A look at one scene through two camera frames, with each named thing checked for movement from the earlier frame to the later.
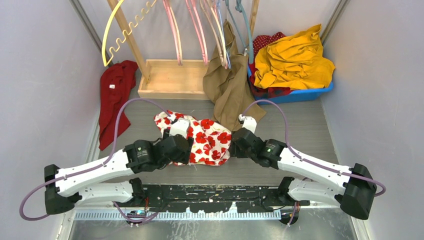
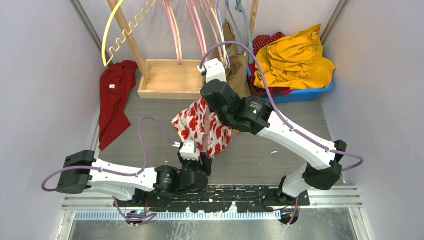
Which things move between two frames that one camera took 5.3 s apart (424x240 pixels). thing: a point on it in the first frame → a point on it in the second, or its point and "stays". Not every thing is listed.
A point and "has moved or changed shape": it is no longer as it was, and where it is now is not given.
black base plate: [222, 198] stays
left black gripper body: [182, 158] → [194, 165]
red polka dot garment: [262, 41] stays
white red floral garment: [212, 141] has moved or changed shape
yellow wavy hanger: [125, 37] stays
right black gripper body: [236, 151] → [224, 120]
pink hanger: [172, 18] stays
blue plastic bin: [298, 95] stays
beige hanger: [213, 30] stays
